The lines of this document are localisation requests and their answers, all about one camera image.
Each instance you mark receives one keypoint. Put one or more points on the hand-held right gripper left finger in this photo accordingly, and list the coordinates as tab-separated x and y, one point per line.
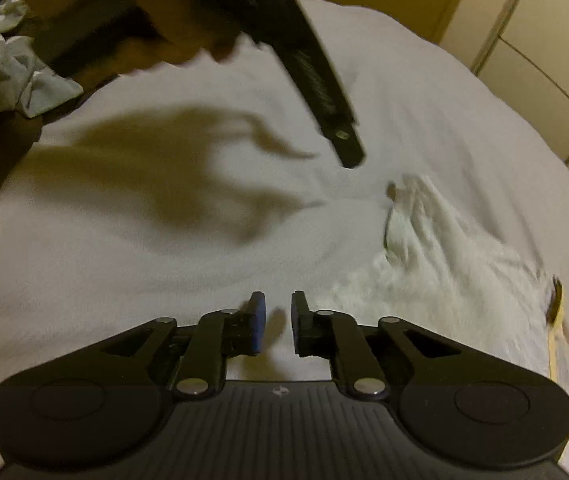
259	325

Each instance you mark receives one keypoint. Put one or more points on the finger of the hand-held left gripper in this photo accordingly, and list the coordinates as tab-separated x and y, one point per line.
324	95

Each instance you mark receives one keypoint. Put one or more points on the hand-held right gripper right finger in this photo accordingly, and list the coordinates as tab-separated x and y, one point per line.
298	325

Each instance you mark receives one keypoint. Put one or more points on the white garment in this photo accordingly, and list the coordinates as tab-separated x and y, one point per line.
439	270

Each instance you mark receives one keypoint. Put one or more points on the grey striped garment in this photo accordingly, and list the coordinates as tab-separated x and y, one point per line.
14	70

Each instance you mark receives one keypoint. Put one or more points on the person's left hand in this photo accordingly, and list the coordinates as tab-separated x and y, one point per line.
189	35

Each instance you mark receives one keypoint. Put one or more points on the bed with white sheet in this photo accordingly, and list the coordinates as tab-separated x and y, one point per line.
114	270

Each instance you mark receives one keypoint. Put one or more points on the cream wardrobe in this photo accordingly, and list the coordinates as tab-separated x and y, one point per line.
539	35

